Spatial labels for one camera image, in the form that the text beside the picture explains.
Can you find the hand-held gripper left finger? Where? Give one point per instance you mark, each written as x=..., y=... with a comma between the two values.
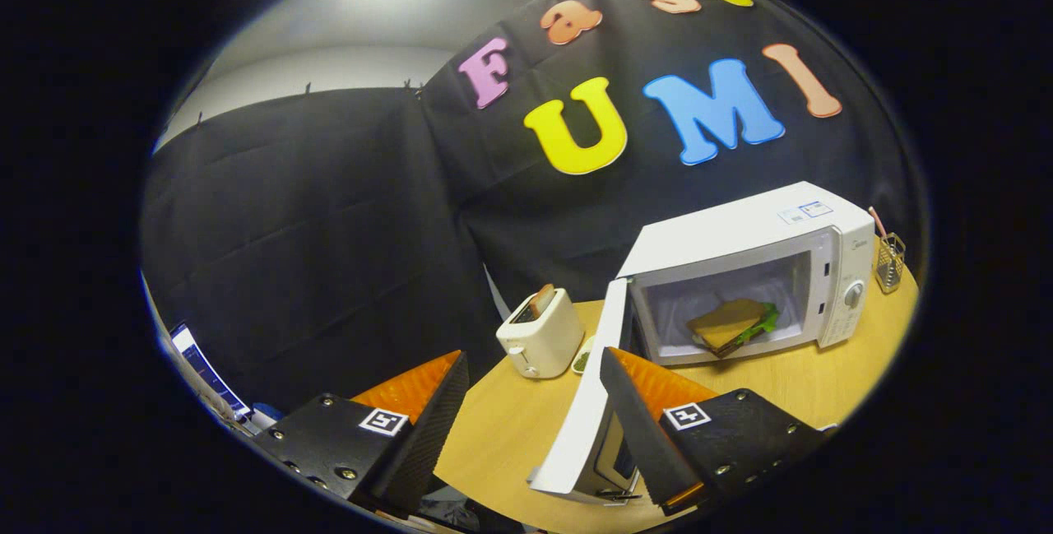
x=428, y=435

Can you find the blue and white object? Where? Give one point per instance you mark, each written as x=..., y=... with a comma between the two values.
x=206, y=369

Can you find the small dish of green food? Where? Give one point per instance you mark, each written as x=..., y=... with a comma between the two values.
x=582, y=359

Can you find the pink striped straw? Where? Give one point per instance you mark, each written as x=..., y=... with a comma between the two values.
x=878, y=223

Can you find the toast slice in toaster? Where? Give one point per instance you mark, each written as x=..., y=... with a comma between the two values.
x=543, y=300

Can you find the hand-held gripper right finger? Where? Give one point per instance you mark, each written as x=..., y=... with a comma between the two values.
x=642, y=443

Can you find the cream toaster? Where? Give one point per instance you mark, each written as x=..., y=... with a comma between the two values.
x=547, y=341

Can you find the white microwave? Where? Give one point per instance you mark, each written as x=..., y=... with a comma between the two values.
x=724, y=229

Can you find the toast sandwich with lettuce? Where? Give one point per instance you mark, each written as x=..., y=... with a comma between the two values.
x=724, y=322

